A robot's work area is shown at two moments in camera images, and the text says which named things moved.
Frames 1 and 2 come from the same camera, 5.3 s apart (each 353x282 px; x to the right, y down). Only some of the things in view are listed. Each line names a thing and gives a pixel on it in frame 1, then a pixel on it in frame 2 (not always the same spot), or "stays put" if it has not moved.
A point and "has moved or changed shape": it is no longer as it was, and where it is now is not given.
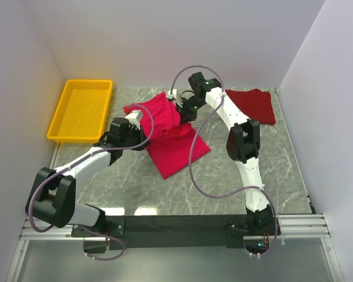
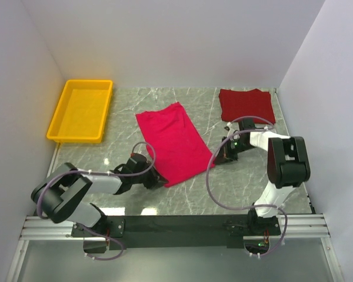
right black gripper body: (190, 107) → (236, 147)
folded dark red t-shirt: (255, 103) stays put
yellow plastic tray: (82, 112) stays put
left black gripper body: (135, 137) → (147, 178)
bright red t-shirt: (173, 145) has moved or changed shape
